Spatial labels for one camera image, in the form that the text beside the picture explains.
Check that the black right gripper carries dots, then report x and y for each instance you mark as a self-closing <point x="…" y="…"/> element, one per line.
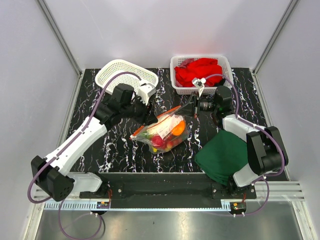
<point x="192" y="107"/>

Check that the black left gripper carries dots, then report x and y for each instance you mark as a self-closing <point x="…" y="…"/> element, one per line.
<point x="148" y="116"/>

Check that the clear zip top bag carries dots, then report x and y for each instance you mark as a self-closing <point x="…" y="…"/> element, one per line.
<point x="166" y="122"/>

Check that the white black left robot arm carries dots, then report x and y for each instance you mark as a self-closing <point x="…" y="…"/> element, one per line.
<point x="53" y="173"/>

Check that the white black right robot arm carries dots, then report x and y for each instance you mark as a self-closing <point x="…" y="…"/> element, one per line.
<point x="266" y="153"/>

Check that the orange fake fruit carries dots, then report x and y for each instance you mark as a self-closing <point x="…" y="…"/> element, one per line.
<point x="179" y="128"/>

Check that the red fake apple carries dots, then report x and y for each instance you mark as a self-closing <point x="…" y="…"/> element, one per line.
<point x="157" y="141"/>

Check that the red cloth in basket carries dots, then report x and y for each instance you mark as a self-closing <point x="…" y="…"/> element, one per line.
<point x="200" y="68"/>

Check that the white rectangular slotted basket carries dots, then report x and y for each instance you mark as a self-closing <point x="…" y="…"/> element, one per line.
<point x="222" y="61"/>

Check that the folded green cloth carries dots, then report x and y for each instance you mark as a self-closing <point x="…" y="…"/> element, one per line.
<point x="222" y="156"/>

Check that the white oval perforated basket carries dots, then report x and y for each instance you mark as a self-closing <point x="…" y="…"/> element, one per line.
<point x="117" y="66"/>

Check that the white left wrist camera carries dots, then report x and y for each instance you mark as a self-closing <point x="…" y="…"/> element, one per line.
<point x="146" y="90"/>

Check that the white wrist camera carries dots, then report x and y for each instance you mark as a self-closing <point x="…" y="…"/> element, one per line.
<point x="146" y="90"/>
<point x="199" y="83"/>

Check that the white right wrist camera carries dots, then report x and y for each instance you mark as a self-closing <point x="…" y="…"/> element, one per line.
<point x="199" y="83"/>

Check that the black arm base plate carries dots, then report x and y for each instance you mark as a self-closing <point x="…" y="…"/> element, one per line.
<point x="166" y="191"/>

